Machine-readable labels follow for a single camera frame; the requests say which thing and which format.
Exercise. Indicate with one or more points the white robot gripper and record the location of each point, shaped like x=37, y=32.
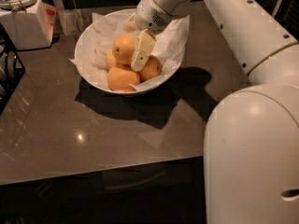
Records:
x=151, y=15

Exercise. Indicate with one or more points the orange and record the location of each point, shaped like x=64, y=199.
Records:
x=120, y=79
x=123, y=49
x=151, y=69
x=110, y=60

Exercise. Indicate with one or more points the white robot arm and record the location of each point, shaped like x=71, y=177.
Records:
x=251, y=147

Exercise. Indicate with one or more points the white ceramic bowl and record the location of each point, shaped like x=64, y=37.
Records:
x=93, y=53

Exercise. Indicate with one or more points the white paper liner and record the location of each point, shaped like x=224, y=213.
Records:
x=168, y=44

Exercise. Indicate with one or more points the clear plastic container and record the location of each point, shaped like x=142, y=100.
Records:
x=73, y=21

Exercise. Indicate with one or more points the white ceramic canister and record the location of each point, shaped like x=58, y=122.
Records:
x=31, y=28

